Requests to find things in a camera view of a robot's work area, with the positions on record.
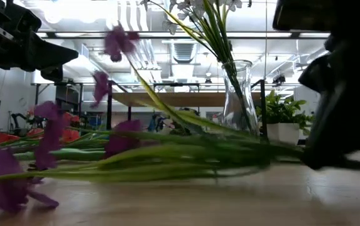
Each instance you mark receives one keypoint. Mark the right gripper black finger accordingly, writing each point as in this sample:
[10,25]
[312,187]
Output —
[327,138]

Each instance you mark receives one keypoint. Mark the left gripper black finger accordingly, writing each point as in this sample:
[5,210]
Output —
[47,58]
[52,73]

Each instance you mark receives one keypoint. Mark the orange artificial flower stem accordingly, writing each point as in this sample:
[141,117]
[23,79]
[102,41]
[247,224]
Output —
[70,135]

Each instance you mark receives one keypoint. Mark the purple artificial flower stem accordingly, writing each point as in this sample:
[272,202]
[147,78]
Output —
[46,147]

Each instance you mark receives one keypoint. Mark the clear glass vase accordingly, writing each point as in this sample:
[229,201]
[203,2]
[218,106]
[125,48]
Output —
[239,103]

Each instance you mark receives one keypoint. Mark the white artificial flower stem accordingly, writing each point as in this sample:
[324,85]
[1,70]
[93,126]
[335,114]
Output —
[212,34]

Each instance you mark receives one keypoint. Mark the wooden shelf with black legs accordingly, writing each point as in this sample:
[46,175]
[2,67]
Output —
[179,100]

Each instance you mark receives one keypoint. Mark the black storage rack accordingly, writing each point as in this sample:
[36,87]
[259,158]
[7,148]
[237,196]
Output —
[68,100]

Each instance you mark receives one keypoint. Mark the white pillar unit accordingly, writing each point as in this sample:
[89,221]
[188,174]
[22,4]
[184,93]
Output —
[303,106]

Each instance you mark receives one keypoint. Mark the black beam with light strips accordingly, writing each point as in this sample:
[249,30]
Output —
[82,34]

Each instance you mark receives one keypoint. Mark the green plant in white pot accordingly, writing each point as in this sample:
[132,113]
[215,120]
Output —
[281,133]

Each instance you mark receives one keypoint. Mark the black ceiling camera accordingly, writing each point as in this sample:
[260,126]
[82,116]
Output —
[279,80]

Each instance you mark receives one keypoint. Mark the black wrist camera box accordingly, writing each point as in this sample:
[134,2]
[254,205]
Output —
[302,15]

